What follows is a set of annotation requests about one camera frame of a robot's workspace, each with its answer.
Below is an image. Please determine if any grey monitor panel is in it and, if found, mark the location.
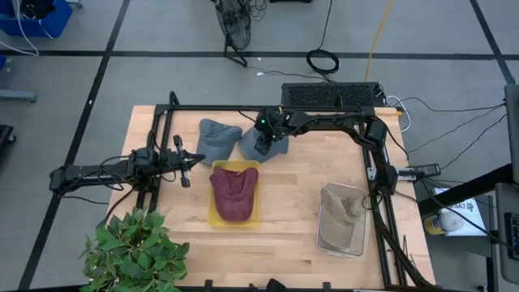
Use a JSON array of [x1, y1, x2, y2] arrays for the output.
[[504, 83, 519, 184]]

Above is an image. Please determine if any clear plastic bin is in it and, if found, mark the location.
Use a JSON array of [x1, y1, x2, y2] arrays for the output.
[[315, 181, 369, 259]]

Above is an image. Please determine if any black aluminium table frame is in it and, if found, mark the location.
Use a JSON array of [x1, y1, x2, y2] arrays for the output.
[[135, 91, 437, 290]]

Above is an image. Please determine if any yellow and white bottle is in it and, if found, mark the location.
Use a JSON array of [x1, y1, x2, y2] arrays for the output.
[[423, 211, 465, 236]]

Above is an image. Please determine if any maroon baseball cap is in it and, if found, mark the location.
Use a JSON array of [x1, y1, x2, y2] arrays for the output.
[[208, 166, 260, 223]]

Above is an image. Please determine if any black desk beam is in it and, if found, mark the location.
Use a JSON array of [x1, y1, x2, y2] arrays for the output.
[[417, 163, 519, 216]]

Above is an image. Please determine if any black floor fan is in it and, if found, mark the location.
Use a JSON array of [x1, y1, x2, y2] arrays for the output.
[[210, 0, 253, 68]]

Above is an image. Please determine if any grey baseball cap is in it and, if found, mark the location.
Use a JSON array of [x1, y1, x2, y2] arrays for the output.
[[195, 118, 243, 165], [237, 126, 290, 164]]

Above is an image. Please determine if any black computer case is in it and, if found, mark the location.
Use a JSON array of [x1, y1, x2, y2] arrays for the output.
[[281, 81, 386, 109]]

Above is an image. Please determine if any blue plastic bin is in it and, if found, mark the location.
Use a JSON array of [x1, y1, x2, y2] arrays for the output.
[[0, 0, 74, 38]]

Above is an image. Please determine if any black cable bundle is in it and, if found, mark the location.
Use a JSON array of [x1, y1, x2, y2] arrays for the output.
[[371, 194, 437, 290]]

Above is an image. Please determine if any black hanging cable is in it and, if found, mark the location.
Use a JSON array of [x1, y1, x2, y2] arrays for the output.
[[305, 0, 341, 75]]

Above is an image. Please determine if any grey metal floor base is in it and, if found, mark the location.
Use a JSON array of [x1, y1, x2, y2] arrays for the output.
[[0, 89, 39, 103]]

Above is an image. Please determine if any green leafy plant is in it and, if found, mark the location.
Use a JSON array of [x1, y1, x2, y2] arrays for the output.
[[79, 206, 191, 292]]

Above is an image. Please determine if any beige baseball cap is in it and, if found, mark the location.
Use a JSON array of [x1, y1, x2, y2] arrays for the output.
[[320, 184, 367, 249]]

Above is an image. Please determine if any black power adapter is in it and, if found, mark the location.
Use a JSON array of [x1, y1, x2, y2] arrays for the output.
[[412, 163, 442, 176]]

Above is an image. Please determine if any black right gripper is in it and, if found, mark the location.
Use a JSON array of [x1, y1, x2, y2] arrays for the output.
[[253, 115, 285, 157]]

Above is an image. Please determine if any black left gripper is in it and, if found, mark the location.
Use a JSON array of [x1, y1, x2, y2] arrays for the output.
[[160, 135, 207, 189]]

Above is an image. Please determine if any yellow hanging cable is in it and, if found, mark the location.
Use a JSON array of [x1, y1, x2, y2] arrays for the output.
[[363, 0, 395, 83]]

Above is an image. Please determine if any yellow translucent plastic bin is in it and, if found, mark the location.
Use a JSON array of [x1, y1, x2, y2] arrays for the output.
[[207, 159, 261, 228]]

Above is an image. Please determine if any white printed paper sheet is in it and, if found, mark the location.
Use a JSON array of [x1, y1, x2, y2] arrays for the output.
[[432, 187, 487, 238]]

